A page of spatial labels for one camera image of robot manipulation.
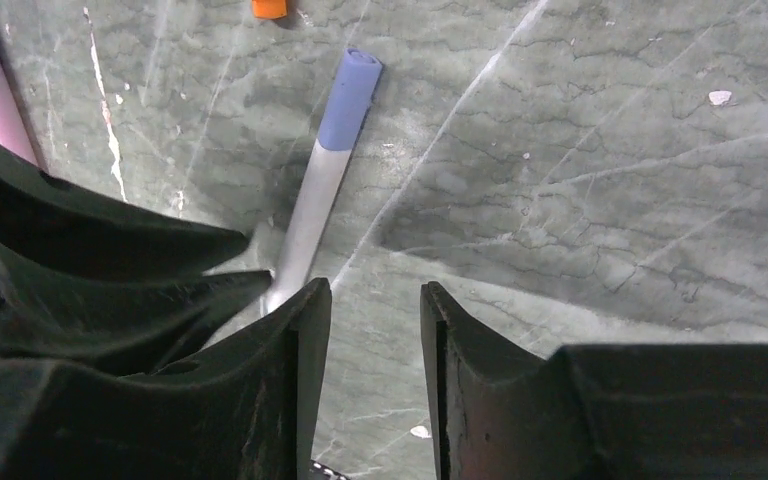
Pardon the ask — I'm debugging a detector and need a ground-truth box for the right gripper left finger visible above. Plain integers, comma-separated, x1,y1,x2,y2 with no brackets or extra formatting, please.
0,278,332,479

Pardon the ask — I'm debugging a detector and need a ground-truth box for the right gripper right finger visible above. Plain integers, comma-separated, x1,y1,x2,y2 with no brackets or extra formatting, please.
420,282,768,479

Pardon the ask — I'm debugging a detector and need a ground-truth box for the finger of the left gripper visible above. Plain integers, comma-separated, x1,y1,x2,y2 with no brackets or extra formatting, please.
0,145,250,281
0,243,272,375

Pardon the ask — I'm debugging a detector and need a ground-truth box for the lavender capped teal marker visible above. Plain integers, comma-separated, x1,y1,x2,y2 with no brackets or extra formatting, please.
262,48,383,314

